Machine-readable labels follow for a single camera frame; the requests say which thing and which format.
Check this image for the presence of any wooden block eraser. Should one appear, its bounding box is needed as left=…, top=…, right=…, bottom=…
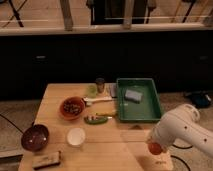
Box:
left=32, top=151, right=61, bottom=170

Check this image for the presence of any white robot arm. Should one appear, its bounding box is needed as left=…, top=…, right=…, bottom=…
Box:
left=146, top=104, right=213, bottom=158

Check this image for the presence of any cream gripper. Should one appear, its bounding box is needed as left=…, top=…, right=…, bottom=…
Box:
left=146, top=137, right=168, bottom=153

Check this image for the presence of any light green cup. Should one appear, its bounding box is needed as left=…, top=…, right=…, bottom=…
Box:
left=86, top=85, right=97, bottom=98

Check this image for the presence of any blue sponge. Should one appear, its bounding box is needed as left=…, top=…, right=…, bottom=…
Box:
left=125, top=89, right=142, bottom=103

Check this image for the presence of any brown spice jar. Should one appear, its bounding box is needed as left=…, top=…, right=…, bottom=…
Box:
left=95, top=78, right=105, bottom=93

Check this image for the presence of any orange bowl with nuts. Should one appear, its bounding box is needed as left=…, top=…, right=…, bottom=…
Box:
left=59, top=97, right=85, bottom=120

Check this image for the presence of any grey flat tool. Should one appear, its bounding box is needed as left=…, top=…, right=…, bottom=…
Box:
left=109, top=83, right=117, bottom=98

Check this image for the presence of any green plastic tray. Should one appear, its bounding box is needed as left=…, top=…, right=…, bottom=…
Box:
left=116, top=78, right=163, bottom=123

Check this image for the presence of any dark device on floor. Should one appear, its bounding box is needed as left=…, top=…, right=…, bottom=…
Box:
left=190, top=93, right=211, bottom=108

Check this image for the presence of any black floor cable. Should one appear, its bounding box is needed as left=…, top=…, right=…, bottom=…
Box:
left=171, top=142, right=194, bottom=150

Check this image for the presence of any red apple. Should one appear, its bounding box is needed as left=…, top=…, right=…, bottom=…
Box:
left=148, top=143, right=163, bottom=155

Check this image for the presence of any dark purple bowl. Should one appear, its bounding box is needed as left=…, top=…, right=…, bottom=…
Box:
left=21, top=124, right=49, bottom=152

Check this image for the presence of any white paper cup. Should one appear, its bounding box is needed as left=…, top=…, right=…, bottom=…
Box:
left=67, top=128, right=86, bottom=147

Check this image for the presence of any green plate with utensil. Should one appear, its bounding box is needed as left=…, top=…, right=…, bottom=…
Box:
left=84, top=115, right=112, bottom=125

